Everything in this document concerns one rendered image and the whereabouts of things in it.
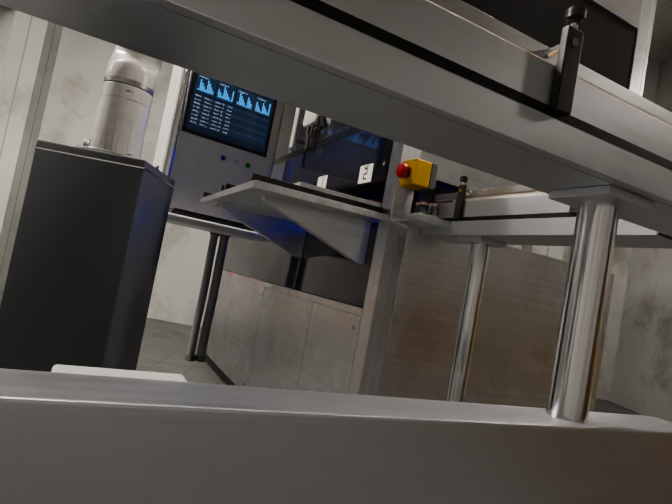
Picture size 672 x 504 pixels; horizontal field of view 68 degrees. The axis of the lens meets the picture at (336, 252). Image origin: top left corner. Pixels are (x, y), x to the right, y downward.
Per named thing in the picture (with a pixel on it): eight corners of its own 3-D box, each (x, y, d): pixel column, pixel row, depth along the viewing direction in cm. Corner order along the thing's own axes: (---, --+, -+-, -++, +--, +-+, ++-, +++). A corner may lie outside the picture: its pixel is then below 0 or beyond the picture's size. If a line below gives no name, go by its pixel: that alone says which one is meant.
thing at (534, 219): (414, 234, 144) (424, 181, 145) (455, 244, 151) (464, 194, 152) (652, 233, 83) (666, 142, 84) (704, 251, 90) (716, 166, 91)
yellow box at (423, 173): (418, 192, 142) (422, 167, 143) (433, 190, 136) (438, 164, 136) (396, 185, 139) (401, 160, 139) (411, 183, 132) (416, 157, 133)
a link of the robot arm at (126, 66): (99, 76, 119) (120, -19, 120) (108, 98, 136) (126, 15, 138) (152, 90, 123) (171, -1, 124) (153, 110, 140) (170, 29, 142)
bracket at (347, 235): (359, 263, 151) (366, 222, 152) (363, 264, 149) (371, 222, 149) (252, 241, 137) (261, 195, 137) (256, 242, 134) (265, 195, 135)
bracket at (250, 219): (298, 257, 196) (304, 225, 197) (301, 257, 194) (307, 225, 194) (213, 240, 181) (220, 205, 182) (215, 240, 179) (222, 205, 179)
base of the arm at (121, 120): (56, 144, 116) (73, 68, 117) (92, 162, 135) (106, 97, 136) (137, 160, 116) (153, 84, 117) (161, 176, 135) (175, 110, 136)
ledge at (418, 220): (430, 231, 146) (431, 224, 146) (459, 231, 134) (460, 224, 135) (390, 221, 140) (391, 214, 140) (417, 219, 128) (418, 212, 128)
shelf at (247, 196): (314, 229, 208) (315, 225, 208) (409, 227, 145) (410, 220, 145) (199, 203, 187) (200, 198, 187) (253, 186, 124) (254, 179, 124)
